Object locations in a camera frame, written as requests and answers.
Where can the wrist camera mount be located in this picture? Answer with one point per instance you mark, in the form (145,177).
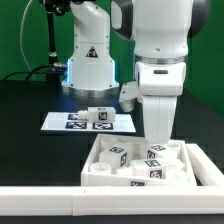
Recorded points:
(129,92)

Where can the white square tabletop tray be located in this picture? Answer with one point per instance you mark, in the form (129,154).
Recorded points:
(129,161)

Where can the white L-shaped corner fence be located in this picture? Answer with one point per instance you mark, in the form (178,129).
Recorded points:
(207,198)

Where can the black camera stand pole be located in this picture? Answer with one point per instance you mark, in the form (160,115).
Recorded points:
(59,8)

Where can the white marker base sheet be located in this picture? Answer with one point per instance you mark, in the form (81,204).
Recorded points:
(68,122)

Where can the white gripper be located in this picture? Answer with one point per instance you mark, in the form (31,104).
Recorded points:
(158,87)

